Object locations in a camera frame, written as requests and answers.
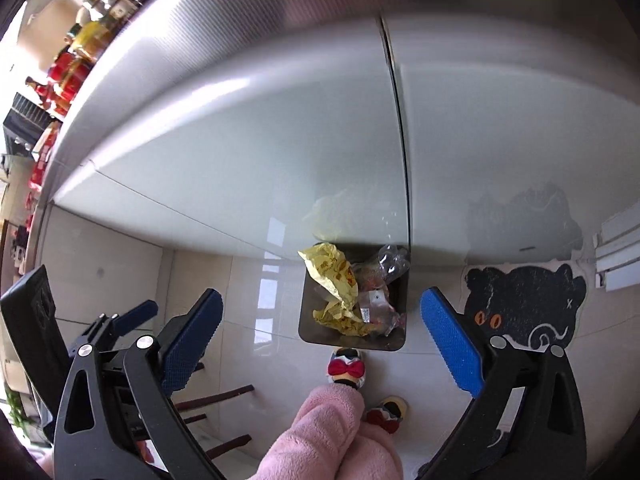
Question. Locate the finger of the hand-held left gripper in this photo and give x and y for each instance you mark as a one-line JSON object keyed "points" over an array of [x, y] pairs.
{"points": [[137, 312]]}

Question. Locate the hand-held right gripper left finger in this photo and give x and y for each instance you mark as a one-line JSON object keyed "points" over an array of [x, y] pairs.
{"points": [[192, 340]]}

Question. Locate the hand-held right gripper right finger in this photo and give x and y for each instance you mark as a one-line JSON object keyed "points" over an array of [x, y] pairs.
{"points": [[452, 345]]}

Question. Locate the dark grey trash bin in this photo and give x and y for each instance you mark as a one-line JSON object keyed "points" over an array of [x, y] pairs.
{"points": [[307, 320]]}

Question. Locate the black cat-shaped floor mat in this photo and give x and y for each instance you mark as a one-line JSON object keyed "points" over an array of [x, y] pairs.
{"points": [[525, 300]]}

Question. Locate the clear plastic wrapper with label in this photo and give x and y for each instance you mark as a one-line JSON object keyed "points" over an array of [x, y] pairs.
{"points": [[375, 305]]}

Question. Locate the slipper with red bow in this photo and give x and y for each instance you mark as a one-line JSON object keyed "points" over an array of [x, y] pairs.
{"points": [[385, 412], [345, 367]]}

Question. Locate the green plant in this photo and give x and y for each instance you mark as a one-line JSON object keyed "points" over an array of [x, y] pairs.
{"points": [[15, 410]]}

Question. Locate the crumpled clear plastic wrapper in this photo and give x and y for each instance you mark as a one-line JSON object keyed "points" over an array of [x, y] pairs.
{"points": [[392, 260]]}

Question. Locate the crumpled yellow wrapper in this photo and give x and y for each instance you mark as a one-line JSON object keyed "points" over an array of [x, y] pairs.
{"points": [[330, 270]]}

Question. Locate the stack of red boxes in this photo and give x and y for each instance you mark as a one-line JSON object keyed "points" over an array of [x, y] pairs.
{"points": [[42, 160]]}

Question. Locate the pink fleece trousers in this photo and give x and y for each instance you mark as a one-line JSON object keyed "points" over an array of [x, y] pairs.
{"points": [[320, 440]]}

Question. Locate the black appliance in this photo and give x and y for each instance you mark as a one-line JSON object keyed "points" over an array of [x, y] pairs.
{"points": [[25, 120]]}

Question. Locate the white refrigerator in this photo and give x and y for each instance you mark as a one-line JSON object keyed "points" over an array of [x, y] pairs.
{"points": [[250, 135]]}

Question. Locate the white aluminium frame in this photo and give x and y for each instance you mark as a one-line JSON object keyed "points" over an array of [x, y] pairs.
{"points": [[620, 255]]}

